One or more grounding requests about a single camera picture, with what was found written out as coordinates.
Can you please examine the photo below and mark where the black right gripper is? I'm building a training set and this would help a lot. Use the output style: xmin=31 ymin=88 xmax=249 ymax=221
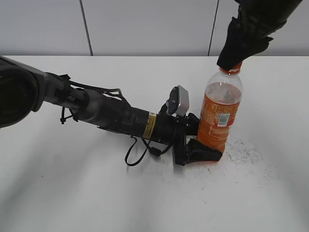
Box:
xmin=217 ymin=0 xmax=302 ymax=71

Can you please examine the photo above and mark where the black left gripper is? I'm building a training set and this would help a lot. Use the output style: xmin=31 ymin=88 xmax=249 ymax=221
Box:
xmin=173 ymin=113 xmax=223 ymax=166

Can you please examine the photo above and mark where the orange bottle cap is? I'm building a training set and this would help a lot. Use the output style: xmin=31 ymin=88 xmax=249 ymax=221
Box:
xmin=220 ymin=62 xmax=242 ymax=75

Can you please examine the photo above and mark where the orange drink plastic bottle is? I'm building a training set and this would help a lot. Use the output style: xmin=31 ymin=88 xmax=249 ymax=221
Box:
xmin=197 ymin=69 xmax=242 ymax=153

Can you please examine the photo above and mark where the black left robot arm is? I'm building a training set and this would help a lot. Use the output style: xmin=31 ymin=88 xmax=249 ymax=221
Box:
xmin=0 ymin=57 xmax=222 ymax=165

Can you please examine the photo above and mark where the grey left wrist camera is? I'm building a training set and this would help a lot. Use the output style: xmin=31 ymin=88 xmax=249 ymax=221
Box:
xmin=166 ymin=85 xmax=189 ymax=116

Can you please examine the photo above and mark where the black camera cable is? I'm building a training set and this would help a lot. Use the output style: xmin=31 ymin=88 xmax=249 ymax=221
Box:
xmin=124 ymin=136 xmax=176 ymax=166

